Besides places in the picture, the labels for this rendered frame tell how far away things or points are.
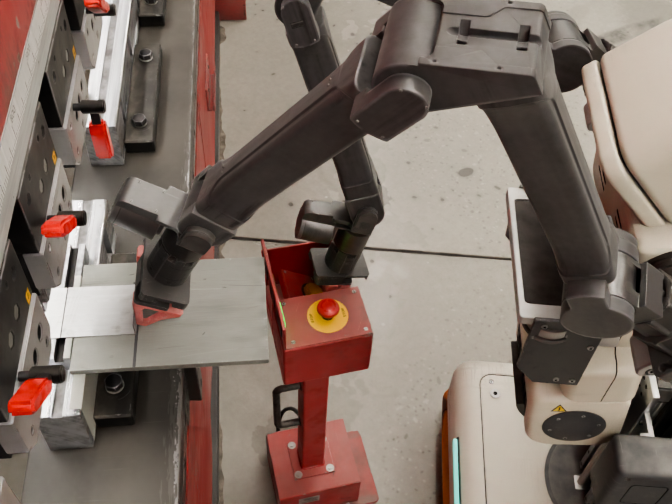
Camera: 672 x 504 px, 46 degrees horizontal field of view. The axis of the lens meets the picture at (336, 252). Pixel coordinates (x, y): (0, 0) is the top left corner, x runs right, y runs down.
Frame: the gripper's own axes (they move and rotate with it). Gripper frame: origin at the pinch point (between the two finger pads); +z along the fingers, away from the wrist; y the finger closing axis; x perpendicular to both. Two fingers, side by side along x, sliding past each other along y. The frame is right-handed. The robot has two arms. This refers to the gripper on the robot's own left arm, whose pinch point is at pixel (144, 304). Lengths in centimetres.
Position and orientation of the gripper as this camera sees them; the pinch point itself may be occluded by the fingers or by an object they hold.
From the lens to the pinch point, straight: 114.7
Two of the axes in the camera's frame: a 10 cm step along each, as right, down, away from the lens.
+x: 8.7, 2.6, 4.3
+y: 0.8, 7.8, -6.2
